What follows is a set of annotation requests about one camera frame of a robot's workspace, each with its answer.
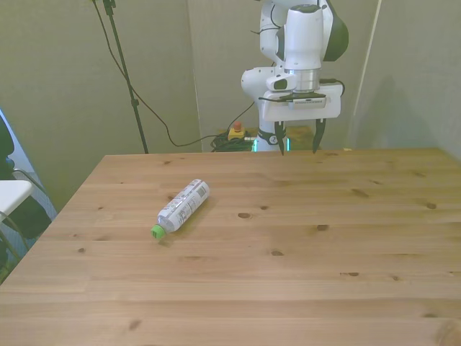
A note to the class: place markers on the thin black tripod pole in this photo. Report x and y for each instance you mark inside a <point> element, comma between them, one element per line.
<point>134,102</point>

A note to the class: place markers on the plastic bottle with green cap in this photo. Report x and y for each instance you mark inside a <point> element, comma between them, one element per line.
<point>187,205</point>

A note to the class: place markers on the white side table top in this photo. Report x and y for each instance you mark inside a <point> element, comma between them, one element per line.
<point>12,194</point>

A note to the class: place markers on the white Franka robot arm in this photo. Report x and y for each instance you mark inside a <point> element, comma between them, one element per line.
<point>302,36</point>

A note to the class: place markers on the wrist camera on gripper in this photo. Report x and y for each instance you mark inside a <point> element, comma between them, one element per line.
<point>308,102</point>

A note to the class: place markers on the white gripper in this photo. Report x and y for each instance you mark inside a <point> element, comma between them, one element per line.
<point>299,113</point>

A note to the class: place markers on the yellow emergency stop button box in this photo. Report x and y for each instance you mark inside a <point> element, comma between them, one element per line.
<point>236,134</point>

